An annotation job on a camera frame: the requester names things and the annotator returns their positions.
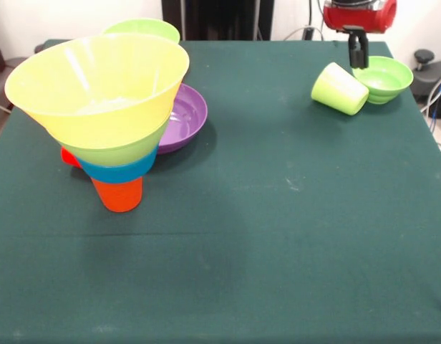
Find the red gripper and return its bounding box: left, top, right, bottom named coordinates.
left=322, top=0, right=398, bottom=70

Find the yellow-green cup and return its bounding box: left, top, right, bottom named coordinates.
left=311, top=62, right=370, bottom=116

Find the small green bowl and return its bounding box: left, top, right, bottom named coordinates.
left=352, top=55, right=414, bottom=105

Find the large light green bowl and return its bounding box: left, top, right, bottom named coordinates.
left=61, top=118, right=171, bottom=168
left=102, top=17, right=181, bottom=44

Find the large yellow bowl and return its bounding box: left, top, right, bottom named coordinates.
left=4, top=34, right=190, bottom=150

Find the blue bowl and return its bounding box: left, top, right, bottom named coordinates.
left=77, top=146, right=159, bottom=185

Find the orange cup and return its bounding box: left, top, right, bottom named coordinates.
left=90, top=177, right=144, bottom=214

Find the red cup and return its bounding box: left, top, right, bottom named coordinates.
left=60, top=146, right=82, bottom=169

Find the black knobbed stand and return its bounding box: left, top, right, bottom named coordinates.
left=410, top=49, right=441, bottom=119

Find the purple bowl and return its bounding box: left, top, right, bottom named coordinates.
left=157, top=82, right=208, bottom=155

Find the dark green tablecloth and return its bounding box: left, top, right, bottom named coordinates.
left=0, top=38, right=441, bottom=344

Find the grey chair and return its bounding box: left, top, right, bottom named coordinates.
left=0, top=57, right=28, bottom=112

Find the black hanging cable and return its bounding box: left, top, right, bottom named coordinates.
left=315, top=0, right=326, bottom=30

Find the grey cable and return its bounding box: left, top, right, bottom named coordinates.
left=420, top=72, right=441, bottom=113

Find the blue cable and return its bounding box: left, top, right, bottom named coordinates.
left=429, top=84, right=441, bottom=134

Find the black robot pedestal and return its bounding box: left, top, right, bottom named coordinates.
left=162, top=0, right=275, bottom=41

